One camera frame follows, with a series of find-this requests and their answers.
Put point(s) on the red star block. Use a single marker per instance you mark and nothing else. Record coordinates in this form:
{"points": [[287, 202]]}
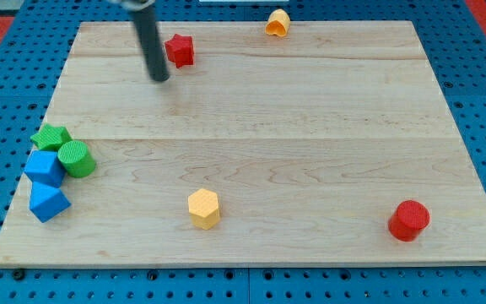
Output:
{"points": [[180, 50]]}

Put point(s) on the green star block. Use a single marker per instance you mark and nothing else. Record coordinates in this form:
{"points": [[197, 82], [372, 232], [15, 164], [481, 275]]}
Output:
{"points": [[50, 138]]}

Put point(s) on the yellow hexagon block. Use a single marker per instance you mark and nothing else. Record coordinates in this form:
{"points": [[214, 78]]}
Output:
{"points": [[203, 207]]}

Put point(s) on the light wooden board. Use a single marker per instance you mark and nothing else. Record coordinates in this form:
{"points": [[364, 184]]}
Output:
{"points": [[311, 141]]}

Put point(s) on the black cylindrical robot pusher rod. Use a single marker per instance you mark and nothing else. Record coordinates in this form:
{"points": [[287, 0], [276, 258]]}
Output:
{"points": [[145, 24]]}

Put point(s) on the green cylinder block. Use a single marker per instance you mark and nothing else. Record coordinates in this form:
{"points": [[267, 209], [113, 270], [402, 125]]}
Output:
{"points": [[76, 159]]}

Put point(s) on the red cylinder block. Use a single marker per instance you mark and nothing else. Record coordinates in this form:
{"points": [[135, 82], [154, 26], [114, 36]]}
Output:
{"points": [[409, 220]]}

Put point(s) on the blue cube block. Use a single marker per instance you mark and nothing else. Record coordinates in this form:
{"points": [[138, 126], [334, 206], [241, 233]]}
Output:
{"points": [[45, 167]]}

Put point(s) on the blue triangular prism block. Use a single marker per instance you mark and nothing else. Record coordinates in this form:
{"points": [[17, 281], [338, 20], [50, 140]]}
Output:
{"points": [[47, 201]]}

